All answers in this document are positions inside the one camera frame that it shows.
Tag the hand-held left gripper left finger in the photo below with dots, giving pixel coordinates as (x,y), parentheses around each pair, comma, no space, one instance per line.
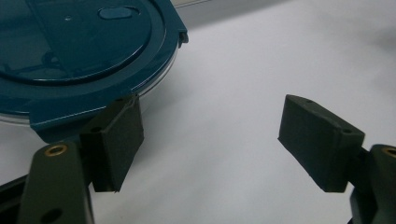
(110,146)

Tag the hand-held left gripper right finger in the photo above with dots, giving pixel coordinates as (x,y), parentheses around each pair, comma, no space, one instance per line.
(320,146)

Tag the clear round container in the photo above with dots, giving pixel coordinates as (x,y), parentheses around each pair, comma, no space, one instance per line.
(155,81)

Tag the teal round container lid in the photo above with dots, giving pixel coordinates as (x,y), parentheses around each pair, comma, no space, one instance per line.
(84,56)

